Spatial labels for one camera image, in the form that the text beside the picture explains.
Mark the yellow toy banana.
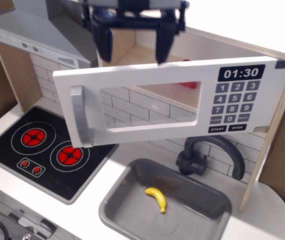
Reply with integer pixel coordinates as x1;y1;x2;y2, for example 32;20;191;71
144;187;167;214

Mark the white toy microwave door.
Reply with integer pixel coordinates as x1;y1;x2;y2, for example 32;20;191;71
53;56;285;148

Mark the grey toy faucet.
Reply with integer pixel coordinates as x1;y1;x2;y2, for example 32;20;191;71
175;135;245;181

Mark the grey range hood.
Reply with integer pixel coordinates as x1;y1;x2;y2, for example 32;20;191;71
0;0;98;69

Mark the red object inside microwave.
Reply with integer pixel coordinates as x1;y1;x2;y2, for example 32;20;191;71
178;58;198;90

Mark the black toy stove top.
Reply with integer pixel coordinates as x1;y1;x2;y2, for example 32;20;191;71
0;106;118;205

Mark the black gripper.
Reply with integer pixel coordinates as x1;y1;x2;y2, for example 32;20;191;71
78;0;190;64

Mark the grey oven control panel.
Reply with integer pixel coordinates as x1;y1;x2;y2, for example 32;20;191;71
0;191;78;240

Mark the grey toy sink basin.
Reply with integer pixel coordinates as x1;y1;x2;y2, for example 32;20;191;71
99;158;232;240

